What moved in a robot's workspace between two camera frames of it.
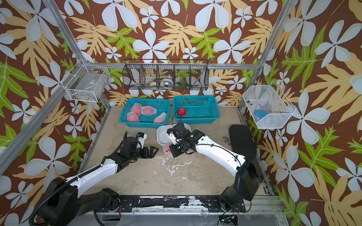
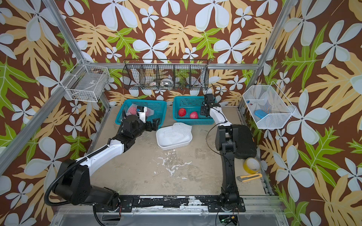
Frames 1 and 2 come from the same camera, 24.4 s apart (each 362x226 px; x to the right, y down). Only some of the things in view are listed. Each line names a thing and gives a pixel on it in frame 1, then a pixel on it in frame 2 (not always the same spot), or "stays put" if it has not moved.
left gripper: [152, 154] -> [155, 126]
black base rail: [212, 203] stays put
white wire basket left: [85, 82] stays put
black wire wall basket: [166, 74] stays put
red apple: [182, 111] stays put
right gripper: [174, 151] -> [202, 110]
